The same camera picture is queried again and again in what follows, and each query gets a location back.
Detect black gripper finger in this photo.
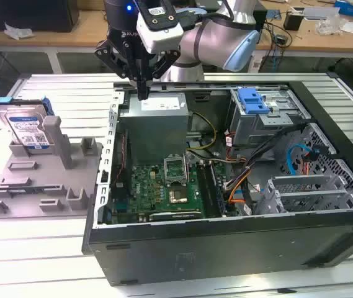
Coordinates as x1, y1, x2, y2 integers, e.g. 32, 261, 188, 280
94, 39, 145, 100
143, 50, 182, 100

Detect hard disk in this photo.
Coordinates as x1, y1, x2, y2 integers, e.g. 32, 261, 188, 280
0, 95, 56, 155

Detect orange red power wire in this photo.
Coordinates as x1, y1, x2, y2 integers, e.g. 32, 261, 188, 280
300, 154, 313, 175

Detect grey metal disk bay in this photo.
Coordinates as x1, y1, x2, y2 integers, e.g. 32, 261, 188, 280
255, 173, 353, 215

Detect wooden desk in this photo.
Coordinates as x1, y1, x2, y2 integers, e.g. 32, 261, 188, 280
0, 0, 353, 60

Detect grey power supply unit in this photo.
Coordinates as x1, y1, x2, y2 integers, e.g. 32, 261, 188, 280
118, 93, 192, 165

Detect large black box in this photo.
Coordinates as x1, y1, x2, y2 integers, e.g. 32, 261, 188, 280
0, 0, 80, 34

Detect blue plastic drive latch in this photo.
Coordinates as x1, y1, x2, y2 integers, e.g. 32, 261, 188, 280
238, 88, 270, 115

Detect crumpled white plastic wrap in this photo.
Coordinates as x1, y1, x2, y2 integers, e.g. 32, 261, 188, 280
4, 21, 36, 40

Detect black case fan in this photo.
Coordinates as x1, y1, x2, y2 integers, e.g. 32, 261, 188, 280
111, 130, 132, 199

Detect black speaker box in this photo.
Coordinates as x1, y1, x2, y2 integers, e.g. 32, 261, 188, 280
252, 9, 269, 32

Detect metal socket cover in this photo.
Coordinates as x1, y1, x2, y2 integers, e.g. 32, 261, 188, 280
163, 154, 190, 186

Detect grey optical drive cage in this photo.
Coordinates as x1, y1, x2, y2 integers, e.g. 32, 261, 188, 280
228, 88, 312, 148

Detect green motherboard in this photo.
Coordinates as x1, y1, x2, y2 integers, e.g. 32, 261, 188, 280
110, 161, 241, 224

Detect black RAM slot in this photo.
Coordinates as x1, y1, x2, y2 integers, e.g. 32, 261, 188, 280
196, 161, 215, 218

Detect small black open box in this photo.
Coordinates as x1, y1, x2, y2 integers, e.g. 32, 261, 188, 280
284, 10, 305, 31

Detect CPU socket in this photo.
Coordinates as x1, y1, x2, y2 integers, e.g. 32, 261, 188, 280
167, 184, 189, 205

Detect grey parts rack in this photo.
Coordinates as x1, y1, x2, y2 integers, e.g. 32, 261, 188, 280
0, 115, 104, 220

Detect dark RAM stick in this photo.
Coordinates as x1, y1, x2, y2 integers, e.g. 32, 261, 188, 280
210, 163, 228, 217

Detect black graphics card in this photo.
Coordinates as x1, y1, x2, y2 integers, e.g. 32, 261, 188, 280
148, 210, 202, 222

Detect RAM stick with blue label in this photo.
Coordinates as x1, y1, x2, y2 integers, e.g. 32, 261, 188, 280
8, 187, 45, 194

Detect grey flat tray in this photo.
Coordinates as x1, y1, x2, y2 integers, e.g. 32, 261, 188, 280
303, 6, 340, 21

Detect clear plastic bag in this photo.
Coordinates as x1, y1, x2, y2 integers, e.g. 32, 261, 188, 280
315, 17, 344, 35

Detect black open PC case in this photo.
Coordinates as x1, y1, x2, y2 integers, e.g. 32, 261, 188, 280
81, 79, 353, 287

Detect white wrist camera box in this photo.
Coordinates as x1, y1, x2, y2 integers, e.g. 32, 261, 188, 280
136, 0, 185, 54

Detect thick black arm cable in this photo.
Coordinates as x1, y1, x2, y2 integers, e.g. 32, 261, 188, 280
218, 0, 236, 22

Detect yellow black power wire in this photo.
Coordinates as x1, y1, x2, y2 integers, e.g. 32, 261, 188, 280
185, 111, 217, 153

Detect black sleeved cable bundle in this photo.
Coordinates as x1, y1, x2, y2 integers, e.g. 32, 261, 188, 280
225, 122, 307, 215

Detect multicoloured wire bundle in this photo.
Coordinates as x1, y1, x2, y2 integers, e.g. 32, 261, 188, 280
224, 155, 250, 205

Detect blue data wire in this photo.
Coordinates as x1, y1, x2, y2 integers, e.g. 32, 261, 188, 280
287, 143, 323, 176

